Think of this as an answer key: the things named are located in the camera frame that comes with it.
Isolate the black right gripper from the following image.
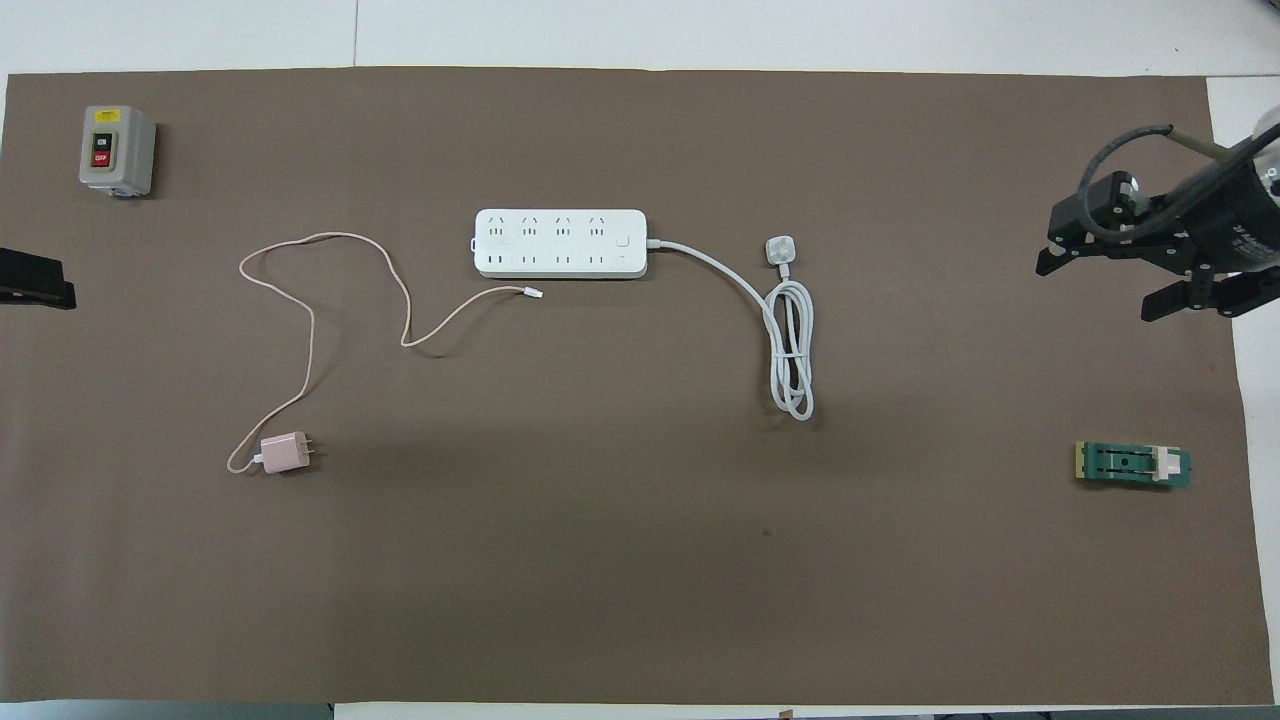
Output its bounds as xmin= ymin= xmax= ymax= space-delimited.
xmin=1035 ymin=150 xmax=1280 ymax=321

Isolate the pink charger adapter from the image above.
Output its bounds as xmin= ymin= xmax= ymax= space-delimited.
xmin=260 ymin=431 xmax=313 ymax=475

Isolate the pink charging cable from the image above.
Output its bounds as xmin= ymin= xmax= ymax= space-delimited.
xmin=227 ymin=232 xmax=544 ymax=475

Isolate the white power strip with cord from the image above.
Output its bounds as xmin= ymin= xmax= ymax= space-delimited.
xmin=473 ymin=208 xmax=816 ymax=421

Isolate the brown table mat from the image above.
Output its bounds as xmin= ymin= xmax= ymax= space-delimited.
xmin=0 ymin=67 xmax=1261 ymax=706

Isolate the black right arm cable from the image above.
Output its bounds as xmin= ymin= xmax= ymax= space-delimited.
xmin=1080 ymin=124 xmax=1261 ymax=241

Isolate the grey push-button switch box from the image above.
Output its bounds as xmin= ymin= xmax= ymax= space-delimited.
xmin=79 ymin=105 xmax=158 ymax=198

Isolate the green knife switch yellow base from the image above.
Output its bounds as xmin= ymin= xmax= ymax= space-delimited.
xmin=1075 ymin=440 xmax=1193 ymax=491

